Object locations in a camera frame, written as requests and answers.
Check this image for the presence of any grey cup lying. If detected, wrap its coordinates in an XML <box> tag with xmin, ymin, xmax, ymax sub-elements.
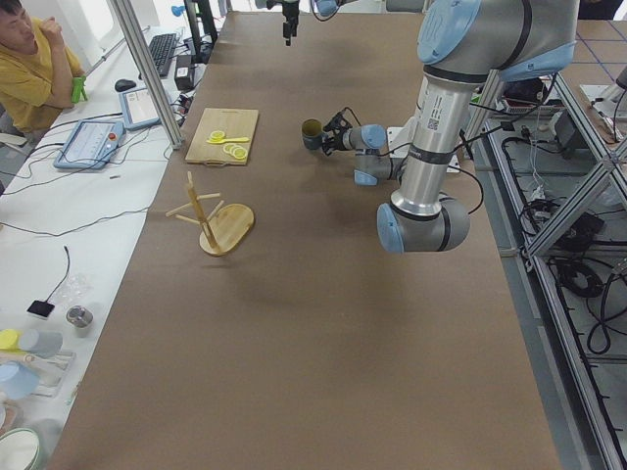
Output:
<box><xmin>18</xmin><ymin>329</ymin><xmax>63</xmax><ymax>358</ymax></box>

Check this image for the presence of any small metal cup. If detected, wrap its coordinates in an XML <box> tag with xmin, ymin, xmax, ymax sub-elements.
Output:
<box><xmin>66</xmin><ymin>305</ymin><xmax>93</xmax><ymax>338</ymax></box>

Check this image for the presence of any green phone stand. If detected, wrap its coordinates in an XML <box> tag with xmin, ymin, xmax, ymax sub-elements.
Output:
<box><xmin>71</xmin><ymin>75</ymin><xmax>88</xmax><ymax>104</ymax></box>

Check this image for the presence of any teach pendant far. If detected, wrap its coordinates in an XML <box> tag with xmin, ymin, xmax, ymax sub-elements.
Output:
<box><xmin>118</xmin><ymin>87</ymin><xmax>161</xmax><ymax>130</ymax></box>

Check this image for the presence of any person in yellow shirt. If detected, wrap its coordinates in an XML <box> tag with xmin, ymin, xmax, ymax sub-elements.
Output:
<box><xmin>1</xmin><ymin>1</ymin><xmax>83</xmax><ymax>135</ymax></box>

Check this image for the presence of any black square pad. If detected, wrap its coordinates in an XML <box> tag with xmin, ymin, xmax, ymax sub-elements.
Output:
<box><xmin>26</xmin><ymin>300</ymin><xmax>55</xmax><ymax>318</ymax></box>

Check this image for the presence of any wooden cutting board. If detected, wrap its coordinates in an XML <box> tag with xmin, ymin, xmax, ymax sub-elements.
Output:
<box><xmin>185</xmin><ymin>108</ymin><xmax>259</xmax><ymax>165</ymax></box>

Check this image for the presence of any black keyboard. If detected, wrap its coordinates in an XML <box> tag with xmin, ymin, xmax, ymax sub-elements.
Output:
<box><xmin>148</xmin><ymin>33</ymin><xmax>178</xmax><ymax>77</ymax></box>

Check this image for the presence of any yellow plastic knife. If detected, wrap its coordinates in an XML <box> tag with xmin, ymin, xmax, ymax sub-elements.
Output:
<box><xmin>206</xmin><ymin>137</ymin><xmax>250</xmax><ymax>145</ymax></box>

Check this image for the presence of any teach pendant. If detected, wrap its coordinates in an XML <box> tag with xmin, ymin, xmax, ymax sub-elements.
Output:
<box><xmin>53</xmin><ymin>119</ymin><xmax>125</xmax><ymax>170</ymax></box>
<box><xmin>118</xmin><ymin>87</ymin><xmax>161</xmax><ymax>130</ymax></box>

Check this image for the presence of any aluminium frame post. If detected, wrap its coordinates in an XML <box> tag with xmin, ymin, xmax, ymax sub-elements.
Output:
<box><xmin>111</xmin><ymin>0</ymin><xmax>183</xmax><ymax>150</ymax></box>

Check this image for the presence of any light blue cup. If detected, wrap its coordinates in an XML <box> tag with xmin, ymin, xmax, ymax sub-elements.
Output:
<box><xmin>0</xmin><ymin>361</ymin><xmax>39</xmax><ymax>400</ymax></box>

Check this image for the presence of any white green bowl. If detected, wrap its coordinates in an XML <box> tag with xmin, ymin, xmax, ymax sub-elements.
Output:
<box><xmin>1</xmin><ymin>428</ymin><xmax>43</xmax><ymax>470</ymax></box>

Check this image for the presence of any wooden cup storage rack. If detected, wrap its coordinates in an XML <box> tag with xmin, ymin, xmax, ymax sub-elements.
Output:
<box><xmin>166</xmin><ymin>171</ymin><xmax>256</xmax><ymax>257</ymax></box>

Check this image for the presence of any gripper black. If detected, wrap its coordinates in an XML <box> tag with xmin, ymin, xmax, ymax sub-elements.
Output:
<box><xmin>281</xmin><ymin>0</ymin><xmax>300</xmax><ymax>46</ymax></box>
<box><xmin>320</xmin><ymin>111</ymin><xmax>353</xmax><ymax>156</ymax></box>

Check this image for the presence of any blue mug yellow inside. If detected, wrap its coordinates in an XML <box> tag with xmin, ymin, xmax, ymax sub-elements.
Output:
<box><xmin>301</xmin><ymin>118</ymin><xmax>324</xmax><ymax>151</ymax></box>

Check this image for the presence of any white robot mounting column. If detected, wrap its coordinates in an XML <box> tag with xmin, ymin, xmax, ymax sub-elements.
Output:
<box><xmin>386</xmin><ymin>117</ymin><xmax>464</xmax><ymax>173</ymax></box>

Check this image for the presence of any black computer mouse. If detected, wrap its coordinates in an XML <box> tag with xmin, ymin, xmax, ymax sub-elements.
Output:
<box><xmin>114</xmin><ymin>78</ymin><xmax>136</xmax><ymax>93</ymax></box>

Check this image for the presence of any lemon slice front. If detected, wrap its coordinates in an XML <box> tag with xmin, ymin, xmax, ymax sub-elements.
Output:
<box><xmin>230</xmin><ymin>147</ymin><xmax>248</xmax><ymax>161</ymax></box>

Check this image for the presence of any yellow cup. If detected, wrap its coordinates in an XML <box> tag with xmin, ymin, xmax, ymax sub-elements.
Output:
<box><xmin>0</xmin><ymin>329</ymin><xmax>22</xmax><ymax>352</ymax></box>

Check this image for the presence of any teach pendant near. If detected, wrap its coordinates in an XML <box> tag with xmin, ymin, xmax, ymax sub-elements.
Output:
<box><xmin>53</xmin><ymin>119</ymin><xmax>125</xmax><ymax>170</ymax></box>

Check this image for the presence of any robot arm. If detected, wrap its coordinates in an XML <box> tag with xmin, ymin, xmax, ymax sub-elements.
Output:
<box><xmin>377</xmin><ymin>1</ymin><xmax>579</xmax><ymax>253</ymax></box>
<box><xmin>255</xmin><ymin>0</ymin><xmax>431</xmax><ymax>46</ymax></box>

